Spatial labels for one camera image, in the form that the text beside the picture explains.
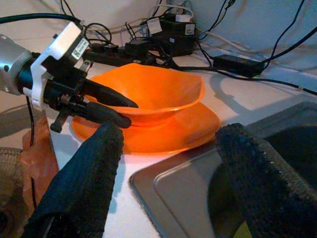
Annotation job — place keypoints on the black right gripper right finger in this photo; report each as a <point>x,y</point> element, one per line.
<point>267,193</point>

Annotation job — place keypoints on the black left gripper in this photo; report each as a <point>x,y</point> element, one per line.
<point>64,84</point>

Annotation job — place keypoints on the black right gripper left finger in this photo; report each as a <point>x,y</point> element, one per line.
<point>79,188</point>

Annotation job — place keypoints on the orange plastic bowl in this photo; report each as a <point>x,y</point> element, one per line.
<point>153,84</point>

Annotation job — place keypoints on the green round plate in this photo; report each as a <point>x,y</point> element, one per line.
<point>241,231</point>

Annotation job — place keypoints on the red plastic bag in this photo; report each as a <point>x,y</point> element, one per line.
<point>39,158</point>

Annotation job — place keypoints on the black power strip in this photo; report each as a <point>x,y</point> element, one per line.
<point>109,55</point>

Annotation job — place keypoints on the orange plastic plate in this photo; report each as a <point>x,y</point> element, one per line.
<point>161,138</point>

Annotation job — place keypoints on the dark woven floor mat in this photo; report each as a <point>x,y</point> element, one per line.
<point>10,158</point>

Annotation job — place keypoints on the stainless steel sink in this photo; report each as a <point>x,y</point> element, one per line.
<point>183,188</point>

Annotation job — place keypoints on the black power adapter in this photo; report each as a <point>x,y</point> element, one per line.
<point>235,65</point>

